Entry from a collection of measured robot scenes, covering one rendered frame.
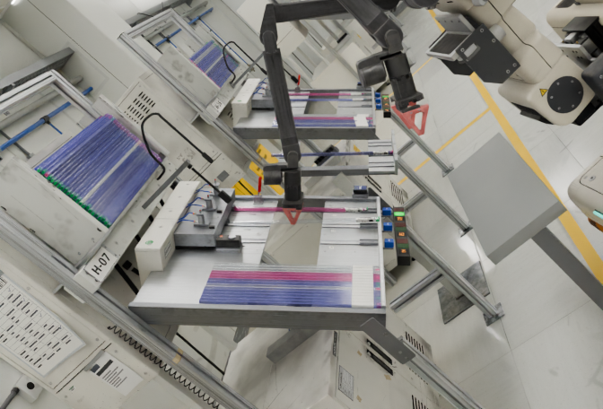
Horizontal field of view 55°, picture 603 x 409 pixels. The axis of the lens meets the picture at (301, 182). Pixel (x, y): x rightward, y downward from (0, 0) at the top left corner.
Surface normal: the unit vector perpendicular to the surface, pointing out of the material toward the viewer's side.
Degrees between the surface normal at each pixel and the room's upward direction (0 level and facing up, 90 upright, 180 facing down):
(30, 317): 90
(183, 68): 90
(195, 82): 90
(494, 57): 90
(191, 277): 44
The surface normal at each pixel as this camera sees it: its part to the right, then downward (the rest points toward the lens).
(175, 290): -0.04, -0.91
